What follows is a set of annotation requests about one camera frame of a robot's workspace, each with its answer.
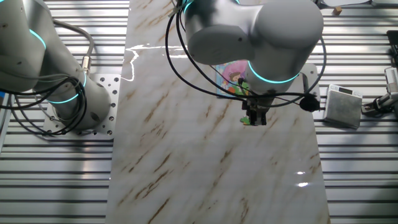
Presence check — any white marble pattern board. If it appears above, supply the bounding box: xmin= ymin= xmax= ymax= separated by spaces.
xmin=104 ymin=0 xmax=331 ymax=224

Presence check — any silver digital scale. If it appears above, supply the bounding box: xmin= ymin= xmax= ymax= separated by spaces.
xmin=323 ymin=83 xmax=364 ymax=130

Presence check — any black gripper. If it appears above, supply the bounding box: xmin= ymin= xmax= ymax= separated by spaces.
xmin=241 ymin=92 xmax=275 ymax=127

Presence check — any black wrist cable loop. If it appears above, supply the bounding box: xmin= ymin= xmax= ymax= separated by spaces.
xmin=164 ymin=0 xmax=327 ymax=108

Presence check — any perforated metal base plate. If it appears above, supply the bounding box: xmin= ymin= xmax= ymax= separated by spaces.
xmin=42 ymin=73 xmax=121 ymax=141

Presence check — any black round cable connector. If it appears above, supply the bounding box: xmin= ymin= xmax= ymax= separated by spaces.
xmin=299 ymin=95 xmax=321 ymax=113

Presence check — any silver camera with vents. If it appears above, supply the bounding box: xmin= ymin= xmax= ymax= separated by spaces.
xmin=384 ymin=67 xmax=398 ymax=94

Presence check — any colourful fairy puzzle board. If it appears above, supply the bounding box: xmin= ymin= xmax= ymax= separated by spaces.
xmin=215 ymin=60 xmax=250 ymax=98

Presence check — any black device box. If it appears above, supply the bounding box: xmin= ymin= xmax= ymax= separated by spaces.
xmin=386 ymin=30 xmax=398 ymax=68

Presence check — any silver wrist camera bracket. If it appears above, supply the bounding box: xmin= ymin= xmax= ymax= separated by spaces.
xmin=297 ymin=63 xmax=321 ymax=94

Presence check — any thick grey cable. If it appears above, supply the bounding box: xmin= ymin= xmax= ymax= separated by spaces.
xmin=51 ymin=18 xmax=96 ymax=77

